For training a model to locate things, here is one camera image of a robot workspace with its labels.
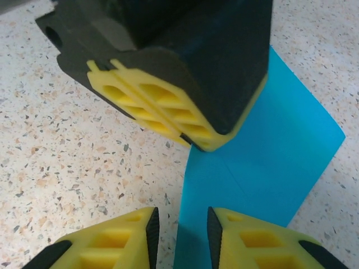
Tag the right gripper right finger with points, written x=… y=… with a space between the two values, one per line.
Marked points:
x=266 y=249

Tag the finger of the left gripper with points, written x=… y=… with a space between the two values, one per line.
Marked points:
x=224 y=70
x=96 y=78

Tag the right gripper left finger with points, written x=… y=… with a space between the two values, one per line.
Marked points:
x=112 y=246

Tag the blue cloth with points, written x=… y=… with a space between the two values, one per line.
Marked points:
x=266 y=154

